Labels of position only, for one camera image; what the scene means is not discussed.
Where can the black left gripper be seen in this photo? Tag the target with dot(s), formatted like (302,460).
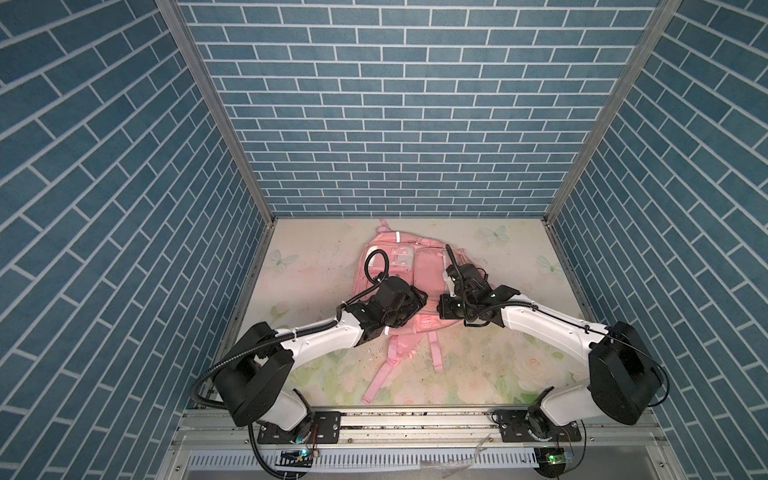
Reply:
(414,301)

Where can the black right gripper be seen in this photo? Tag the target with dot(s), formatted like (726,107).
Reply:
(443,308)

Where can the pink student backpack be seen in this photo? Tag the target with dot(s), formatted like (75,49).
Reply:
(404,275)

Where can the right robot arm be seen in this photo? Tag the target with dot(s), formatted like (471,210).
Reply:
(622,380)

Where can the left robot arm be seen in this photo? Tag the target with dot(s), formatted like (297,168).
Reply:
(250,379)

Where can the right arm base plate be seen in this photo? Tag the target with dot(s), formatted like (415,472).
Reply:
(517,425)

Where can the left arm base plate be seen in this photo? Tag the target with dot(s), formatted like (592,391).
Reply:
(317,428)

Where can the aluminium front rail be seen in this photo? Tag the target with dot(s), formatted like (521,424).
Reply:
(446,442)

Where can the right corner aluminium post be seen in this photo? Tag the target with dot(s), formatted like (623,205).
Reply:
(657,24)

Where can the corner aluminium post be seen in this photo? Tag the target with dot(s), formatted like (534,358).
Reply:
(657,24)
(181,34)

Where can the left corner aluminium post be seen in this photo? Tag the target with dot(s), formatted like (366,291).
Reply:
(181,34)

